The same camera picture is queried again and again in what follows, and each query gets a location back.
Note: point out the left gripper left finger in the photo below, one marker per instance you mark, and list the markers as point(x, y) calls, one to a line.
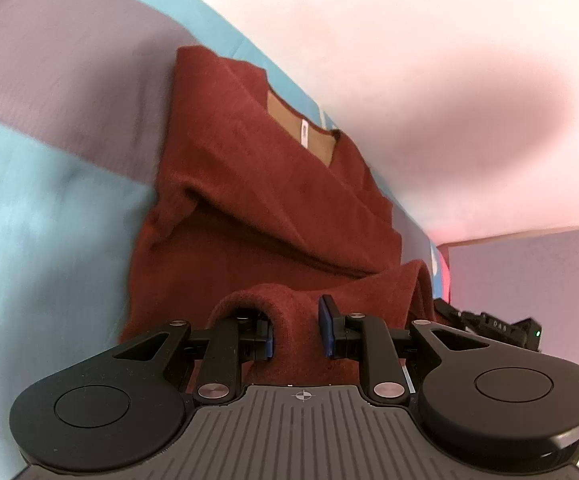
point(244, 336)

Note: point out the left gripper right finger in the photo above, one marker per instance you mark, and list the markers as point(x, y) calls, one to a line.
point(378, 350)

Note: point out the dark red knit sweater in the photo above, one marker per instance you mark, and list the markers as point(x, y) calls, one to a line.
point(246, 216)

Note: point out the blue grey patterned bedsheet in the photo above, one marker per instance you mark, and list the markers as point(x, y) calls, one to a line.
point(84, 101)

